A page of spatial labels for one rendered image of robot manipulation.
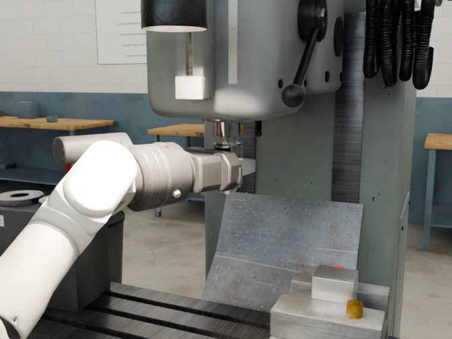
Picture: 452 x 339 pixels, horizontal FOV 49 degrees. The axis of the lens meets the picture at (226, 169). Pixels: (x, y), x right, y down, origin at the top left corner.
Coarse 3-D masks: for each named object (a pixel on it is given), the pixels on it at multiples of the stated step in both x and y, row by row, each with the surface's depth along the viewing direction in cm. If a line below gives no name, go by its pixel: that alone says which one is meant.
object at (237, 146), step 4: (216, 144) 75; (220, 144) 75; (224, 144) 75; (228, 144) 75; (232, 144) 75; (236, 144) 75; (240, 144) 75; (216, 148) 75; (220, 148) 75; (224, 148) 75; (228, 148) 74; (232, 148) 75; (236, 148) 75; (240, 148) 75
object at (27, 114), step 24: (0, 120) 578; (24, 120) 578; (48, 120) 552; (72, 120) 578; (96, 120) 578; (432, 144) 378; (0, 168) 626; (24, 168) 634; (432, 168) 383; (192, 192) 499; (432, 192) 386; (432, 216) 414
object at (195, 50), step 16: (208, 0) 62; (208, 16) 63; (176, 32) 63; (192, 32) 62; (208, 32) 63; (192, 48) 63; (208, 48) 63; (192, 64) 63; (208, 64) 64; (176, 80) 64; (192, 80) 63; (208, 80) 64; (176, 96) 64; (192, 96) 63; (208, 96) 64
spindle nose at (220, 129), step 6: (216, 126) 75; (222, 126) 74; (228, 126) 74; (234, 126) 74; (240, 126) 75; (216, 132) 75; (222, 132) 74; (228, 132) 74; (234, 132) 74; (240, 132) 75
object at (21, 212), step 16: (16, 192) 100; (32, 192) 100; (0, 208) 93; (16, 208) 93; (32, 208) 93; (0, 224) 93; (16, 224) 92; (0, 240) 93; (96, 240) 96; (0, 256) 94; (80, 256) 91; (96, 256) 96; (80, 272) 91; (96, 272) 97; (64, 288) 91; (80, 288) 91; (96, 288) 97; (48, 304) 93; (64, 304) 92; (80, 304) 92
